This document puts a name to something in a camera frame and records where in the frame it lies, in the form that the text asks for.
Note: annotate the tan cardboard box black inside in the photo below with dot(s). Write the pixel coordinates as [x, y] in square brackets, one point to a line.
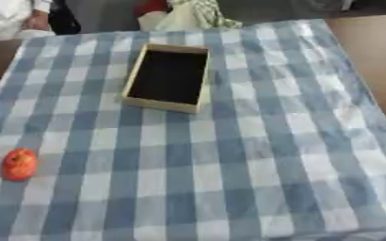
[169, 78]

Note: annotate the red toy apple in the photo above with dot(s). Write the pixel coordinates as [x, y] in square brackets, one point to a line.
[19, 164]

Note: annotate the person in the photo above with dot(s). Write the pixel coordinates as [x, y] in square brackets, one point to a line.
[9, 17]

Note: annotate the black bag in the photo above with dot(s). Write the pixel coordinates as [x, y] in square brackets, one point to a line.
[64, 19]

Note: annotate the red object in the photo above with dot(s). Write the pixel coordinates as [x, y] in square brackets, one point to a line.
[151, 7]

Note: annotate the green white checked cloth bundle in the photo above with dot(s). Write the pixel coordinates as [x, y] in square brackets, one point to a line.
[196, 14]

